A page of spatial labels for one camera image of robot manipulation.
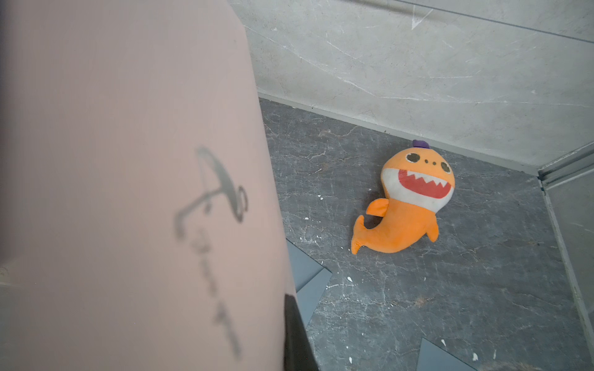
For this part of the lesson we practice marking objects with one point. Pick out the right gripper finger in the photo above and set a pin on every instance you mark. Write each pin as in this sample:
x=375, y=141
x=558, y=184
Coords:
x=298, y=354

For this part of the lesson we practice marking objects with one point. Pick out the grey envelope front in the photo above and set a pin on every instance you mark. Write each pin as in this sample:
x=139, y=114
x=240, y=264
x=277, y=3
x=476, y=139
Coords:
x=433, y=358

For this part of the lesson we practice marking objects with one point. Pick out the grey envelope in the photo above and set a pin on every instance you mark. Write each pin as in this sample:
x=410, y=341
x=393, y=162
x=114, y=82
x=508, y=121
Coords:
x=433, y=358
x=311, y=280

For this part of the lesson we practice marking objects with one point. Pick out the grey envelope under pink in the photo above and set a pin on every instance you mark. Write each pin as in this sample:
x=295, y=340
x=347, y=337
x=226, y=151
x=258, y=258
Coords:
x=311, y=280

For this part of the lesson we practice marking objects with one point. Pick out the orange shark plush toy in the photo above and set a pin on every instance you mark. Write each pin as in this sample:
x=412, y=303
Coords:
x=418, y=182

